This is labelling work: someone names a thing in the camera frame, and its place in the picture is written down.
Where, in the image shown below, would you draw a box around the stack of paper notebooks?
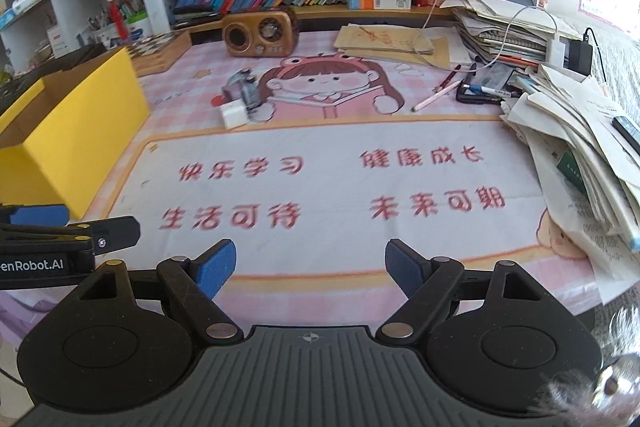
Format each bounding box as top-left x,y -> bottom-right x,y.
452,0 -> 558,68

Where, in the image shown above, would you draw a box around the pink pen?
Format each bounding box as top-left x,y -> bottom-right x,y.
411,79 -> 463,112

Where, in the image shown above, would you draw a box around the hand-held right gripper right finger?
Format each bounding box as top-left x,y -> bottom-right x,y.
375,238 -> 551,344

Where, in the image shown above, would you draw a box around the pile of loose papers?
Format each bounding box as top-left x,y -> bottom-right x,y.
500,67 -> 640,303

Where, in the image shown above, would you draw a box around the wooden retro radio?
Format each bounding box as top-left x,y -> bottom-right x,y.
221,9 -> 299,58

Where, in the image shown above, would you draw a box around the white charger plug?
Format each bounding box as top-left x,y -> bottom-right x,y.
220,103 -> 249,130

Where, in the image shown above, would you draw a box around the white pen cup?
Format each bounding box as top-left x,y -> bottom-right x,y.
125,11 -> 153,40

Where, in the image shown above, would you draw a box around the clear pen holder with pens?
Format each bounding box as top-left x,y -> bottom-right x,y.
89,7 -> 126,50

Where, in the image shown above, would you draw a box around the black power adapter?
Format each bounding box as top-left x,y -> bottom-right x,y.
565,27 -> 593,75

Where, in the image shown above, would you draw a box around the wooden chessboard box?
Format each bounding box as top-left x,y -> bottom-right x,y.
125,30 -> 193,78

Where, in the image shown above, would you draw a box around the green booklet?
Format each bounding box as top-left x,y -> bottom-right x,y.
557,151 -> 588,195

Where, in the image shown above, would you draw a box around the black tablet device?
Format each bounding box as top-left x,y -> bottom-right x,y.
456,63 -> 516,105

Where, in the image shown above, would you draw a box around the black remote control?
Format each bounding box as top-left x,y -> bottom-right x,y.
612,116 -> 640,145

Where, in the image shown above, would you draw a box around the white power plug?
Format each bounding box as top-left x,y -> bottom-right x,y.
546,38 -> 568,68

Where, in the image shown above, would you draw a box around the white red label bag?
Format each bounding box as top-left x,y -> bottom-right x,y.
46,26 -> 68,56

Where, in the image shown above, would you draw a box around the yellow cardboard box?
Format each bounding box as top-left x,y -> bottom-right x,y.
0,46 -> 152,220

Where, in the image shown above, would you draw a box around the small toy camera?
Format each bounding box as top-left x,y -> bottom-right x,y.
222,69 -> 263,108

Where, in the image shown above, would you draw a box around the black stapler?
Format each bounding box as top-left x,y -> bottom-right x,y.
172,6 -> 221,30

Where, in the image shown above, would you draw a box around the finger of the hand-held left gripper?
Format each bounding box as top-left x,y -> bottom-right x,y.
0,216 -> 141,254
0,204 -> 70,226

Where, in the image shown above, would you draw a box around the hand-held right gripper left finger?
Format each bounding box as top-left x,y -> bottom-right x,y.
75,238 -> 244,344

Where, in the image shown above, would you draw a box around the brown kraft paper sheets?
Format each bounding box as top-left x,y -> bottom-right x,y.
334,23 -> 473,68

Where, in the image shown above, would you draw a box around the desktop with pink printed tablecloth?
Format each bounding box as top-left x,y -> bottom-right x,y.
0,29 -> 621,338

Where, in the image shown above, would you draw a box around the red slim bottle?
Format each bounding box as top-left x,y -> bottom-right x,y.
106,0 -> 128,40

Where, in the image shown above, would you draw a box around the white orange blue carton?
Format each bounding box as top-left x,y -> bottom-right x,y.
346,0 -> 413,10

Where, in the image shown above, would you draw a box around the grey furry trinket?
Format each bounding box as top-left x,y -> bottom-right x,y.
545,307 -> 640,427

